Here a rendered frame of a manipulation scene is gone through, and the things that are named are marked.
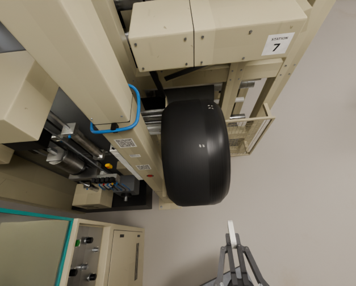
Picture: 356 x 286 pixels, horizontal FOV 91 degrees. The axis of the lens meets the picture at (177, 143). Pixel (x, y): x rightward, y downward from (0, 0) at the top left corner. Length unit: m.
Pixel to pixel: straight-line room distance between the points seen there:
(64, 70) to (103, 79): 0.08
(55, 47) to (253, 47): 0.63
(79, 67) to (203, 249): 1.96
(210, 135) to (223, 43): 0.35
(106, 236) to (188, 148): 0.86
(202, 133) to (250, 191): 1.61
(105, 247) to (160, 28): 1.23
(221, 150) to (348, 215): 2.09
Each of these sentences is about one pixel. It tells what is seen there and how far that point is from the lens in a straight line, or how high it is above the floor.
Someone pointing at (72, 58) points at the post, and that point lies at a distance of 0.48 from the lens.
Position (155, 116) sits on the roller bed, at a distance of 1.25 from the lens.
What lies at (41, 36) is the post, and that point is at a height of 1.95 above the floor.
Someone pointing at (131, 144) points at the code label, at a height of 1.50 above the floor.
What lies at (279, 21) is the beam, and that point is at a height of 1.78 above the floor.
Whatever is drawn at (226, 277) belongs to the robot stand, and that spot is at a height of 0.65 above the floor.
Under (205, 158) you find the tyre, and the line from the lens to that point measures 0.74.
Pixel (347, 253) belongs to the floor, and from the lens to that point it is 2.59.
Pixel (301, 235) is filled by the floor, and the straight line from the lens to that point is 2.40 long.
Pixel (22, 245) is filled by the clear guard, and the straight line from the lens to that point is 0.85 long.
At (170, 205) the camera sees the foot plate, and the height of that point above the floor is 0.01.
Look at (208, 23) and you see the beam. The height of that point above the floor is 1.78.
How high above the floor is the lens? 2.13
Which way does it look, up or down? 62 degrees down
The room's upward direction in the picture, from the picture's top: 10 degrees counter-clockwise
